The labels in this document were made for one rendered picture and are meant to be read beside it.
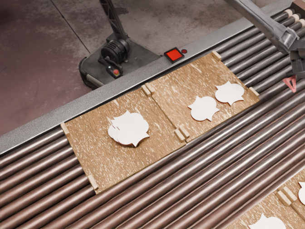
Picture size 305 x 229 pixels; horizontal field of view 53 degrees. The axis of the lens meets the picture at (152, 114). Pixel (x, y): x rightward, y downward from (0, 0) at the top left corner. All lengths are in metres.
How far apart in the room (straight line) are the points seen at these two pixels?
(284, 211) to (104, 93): 0.89
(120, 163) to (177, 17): 2.26
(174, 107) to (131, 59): 1.17
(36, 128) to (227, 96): 0.85
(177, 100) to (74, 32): 1.93
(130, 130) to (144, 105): 0.17
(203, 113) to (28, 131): 0.75
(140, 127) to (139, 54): 1.35
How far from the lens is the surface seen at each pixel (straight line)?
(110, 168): 1.22
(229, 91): 1.44
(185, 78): 1.47
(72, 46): 3.01
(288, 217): 1.26
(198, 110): 1.35
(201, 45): 1.66
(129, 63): 2.43
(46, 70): 2.86
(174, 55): 1.57
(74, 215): 1.20
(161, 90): 1.41
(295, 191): 1.31
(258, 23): 1.31
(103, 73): 2.41
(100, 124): 1.32
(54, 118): 1.40
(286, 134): 1.43
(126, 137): 1.22
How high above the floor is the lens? 2.05
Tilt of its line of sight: 57 degrees down
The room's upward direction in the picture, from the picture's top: 2 degrees clockwise
